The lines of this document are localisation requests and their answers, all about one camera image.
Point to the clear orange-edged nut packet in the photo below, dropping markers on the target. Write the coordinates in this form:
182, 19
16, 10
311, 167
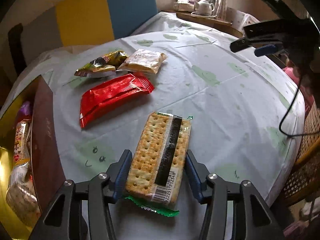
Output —
21, 195

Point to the wicker chair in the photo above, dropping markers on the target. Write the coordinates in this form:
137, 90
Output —
303, 180

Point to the white patterned curtain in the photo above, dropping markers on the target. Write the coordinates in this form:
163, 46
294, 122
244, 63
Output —
220, 9

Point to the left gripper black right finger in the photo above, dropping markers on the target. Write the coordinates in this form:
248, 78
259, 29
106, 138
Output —
252, 218

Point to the large red snack packet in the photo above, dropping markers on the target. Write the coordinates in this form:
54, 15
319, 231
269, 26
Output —
112, 94

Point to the wooden side table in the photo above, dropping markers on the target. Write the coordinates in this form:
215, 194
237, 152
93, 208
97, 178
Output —
222, 26

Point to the white green-patterned tablecloth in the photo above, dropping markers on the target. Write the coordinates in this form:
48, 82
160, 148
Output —
242, 106

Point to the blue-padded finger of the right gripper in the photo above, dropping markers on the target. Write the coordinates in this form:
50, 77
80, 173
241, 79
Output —
269, 49

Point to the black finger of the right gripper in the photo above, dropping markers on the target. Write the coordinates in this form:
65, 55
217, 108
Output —
242, 44

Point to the purple snack packet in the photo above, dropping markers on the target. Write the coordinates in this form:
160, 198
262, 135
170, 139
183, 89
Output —
24, 113

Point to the gold rectangular tin tray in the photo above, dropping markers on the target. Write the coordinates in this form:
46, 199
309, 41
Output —
31, 170

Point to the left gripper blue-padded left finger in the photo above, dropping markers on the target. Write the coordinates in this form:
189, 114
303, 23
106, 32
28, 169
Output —
82, 207

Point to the tissue box on side table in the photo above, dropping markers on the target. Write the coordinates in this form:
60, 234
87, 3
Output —
184, 5

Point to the beige sesame pastry packet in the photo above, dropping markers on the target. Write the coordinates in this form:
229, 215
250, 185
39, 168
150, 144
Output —
144, 61

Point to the white teapot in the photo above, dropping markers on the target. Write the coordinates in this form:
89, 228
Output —
203, 7

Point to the black rolled mat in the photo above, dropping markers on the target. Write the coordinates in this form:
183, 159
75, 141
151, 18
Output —
16, 50

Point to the small shiny red snack packet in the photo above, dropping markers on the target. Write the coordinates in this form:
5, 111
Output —
21, 153

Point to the yellow green snack packet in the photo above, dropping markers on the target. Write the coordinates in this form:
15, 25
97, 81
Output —
102, 66

